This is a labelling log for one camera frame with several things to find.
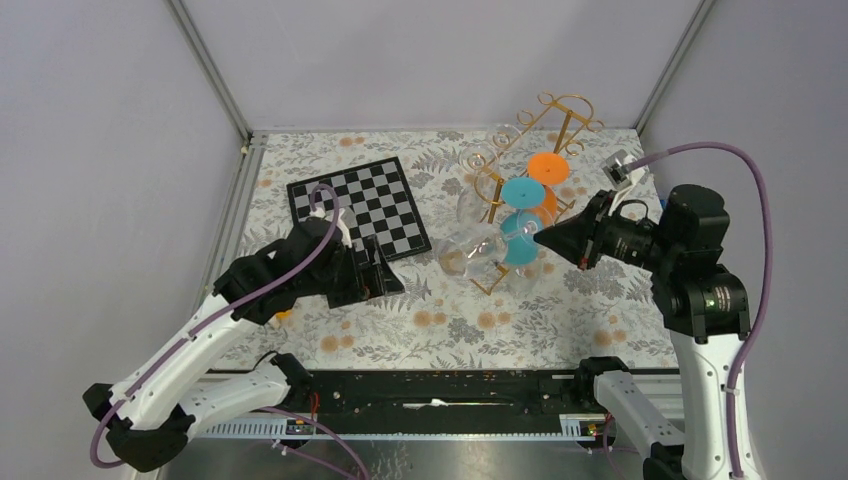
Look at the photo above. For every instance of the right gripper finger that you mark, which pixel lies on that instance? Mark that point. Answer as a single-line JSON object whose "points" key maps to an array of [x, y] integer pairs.
{"points": [[582, 224], [573, 249]]}

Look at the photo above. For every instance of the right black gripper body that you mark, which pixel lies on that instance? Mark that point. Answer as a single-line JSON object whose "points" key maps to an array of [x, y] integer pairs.
{"points": [[626, 238]]}

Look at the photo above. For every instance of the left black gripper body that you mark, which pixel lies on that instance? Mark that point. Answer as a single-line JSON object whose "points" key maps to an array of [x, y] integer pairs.
{"points": [[346, 281]]}

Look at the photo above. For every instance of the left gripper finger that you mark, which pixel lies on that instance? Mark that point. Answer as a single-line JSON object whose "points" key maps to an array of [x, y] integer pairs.
{"points": [[387, 282], [374, 263]]}

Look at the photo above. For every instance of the teal wine glass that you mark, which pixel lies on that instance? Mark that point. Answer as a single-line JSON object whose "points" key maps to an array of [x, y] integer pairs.
{"points": [[521, 194]]}

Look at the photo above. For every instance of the orange wine glass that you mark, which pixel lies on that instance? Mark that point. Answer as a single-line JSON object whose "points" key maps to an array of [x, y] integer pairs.
{"points": [[550, 170]]}

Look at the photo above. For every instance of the short clear glass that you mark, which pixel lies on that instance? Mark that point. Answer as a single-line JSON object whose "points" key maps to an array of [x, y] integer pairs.
{"points": [[481, 247]]}

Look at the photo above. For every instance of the clear champagne flute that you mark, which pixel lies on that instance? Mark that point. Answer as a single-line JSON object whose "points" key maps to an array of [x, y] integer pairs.
{"points": [[479, 171]]}

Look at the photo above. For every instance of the round clear wine glass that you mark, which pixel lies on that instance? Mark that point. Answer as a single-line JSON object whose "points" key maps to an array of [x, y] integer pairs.
{"points": [[523, 279]]}

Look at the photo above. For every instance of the tall clear flute glass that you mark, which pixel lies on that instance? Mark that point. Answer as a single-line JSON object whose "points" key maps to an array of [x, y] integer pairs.
{"points": [[502, 137]]}

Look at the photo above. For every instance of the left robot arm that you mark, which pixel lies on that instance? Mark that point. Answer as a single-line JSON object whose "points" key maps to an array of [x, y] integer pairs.
{"points": [[148, 418]]}

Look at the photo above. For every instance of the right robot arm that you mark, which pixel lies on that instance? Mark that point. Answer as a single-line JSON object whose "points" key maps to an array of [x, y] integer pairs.
{"points": [[704, 308]]}

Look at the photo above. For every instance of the black white chessboard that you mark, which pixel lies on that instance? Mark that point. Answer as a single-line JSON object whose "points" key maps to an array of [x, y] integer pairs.
{"points": [[377, 201]]}

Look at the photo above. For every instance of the floral table mat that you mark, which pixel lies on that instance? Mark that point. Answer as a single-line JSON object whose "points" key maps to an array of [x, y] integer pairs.
{"points": [[439, 321]]}

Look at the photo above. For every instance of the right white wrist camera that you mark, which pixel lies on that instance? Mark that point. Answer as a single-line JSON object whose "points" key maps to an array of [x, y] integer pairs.
{"points": [[623, 178]]}

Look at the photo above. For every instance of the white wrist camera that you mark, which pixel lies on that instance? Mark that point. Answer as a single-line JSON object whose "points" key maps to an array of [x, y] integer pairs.
{"points": [[339, 218], [623, 178]]}

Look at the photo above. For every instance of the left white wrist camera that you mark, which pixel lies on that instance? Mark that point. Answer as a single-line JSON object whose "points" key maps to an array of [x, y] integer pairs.
{"points": [[339, 218]]}

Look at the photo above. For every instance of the gold wire glass rack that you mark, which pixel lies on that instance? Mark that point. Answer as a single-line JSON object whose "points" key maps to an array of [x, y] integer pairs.
{"points": [[512, 176]]}

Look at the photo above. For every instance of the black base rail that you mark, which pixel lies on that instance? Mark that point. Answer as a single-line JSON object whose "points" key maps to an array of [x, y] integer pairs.
{"points": [[446, 402]]}

